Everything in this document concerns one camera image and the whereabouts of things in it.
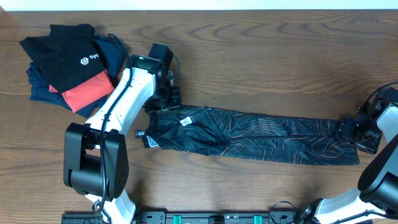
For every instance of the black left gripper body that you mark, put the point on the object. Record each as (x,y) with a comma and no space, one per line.
(165,100)

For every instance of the red folded shirt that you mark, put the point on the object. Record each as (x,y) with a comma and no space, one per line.
(88,92)

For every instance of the black folded polo shirt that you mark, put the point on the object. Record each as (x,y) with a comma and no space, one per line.
(67,56)

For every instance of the black printed cycling jersey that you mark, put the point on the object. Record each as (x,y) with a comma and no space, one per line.
(218,132)

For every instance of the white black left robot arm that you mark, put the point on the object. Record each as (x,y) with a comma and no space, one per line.
(95,156)

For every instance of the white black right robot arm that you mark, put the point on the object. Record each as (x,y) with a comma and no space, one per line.
(375,196)

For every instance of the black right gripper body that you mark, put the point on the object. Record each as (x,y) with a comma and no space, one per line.
(364,136)

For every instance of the navy folded shirt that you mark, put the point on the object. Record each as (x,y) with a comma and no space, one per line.
(112,60)

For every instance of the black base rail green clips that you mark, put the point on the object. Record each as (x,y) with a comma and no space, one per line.
(290,216)

